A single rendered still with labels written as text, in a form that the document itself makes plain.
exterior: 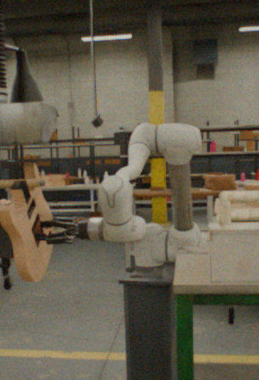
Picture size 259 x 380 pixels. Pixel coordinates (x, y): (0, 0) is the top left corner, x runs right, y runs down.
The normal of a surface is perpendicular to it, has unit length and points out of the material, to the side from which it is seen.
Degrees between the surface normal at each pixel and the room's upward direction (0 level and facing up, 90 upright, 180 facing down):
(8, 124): 90
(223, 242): 90
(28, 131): 90
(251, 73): 90
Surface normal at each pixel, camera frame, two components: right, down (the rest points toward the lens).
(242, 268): -0.15, 0.09
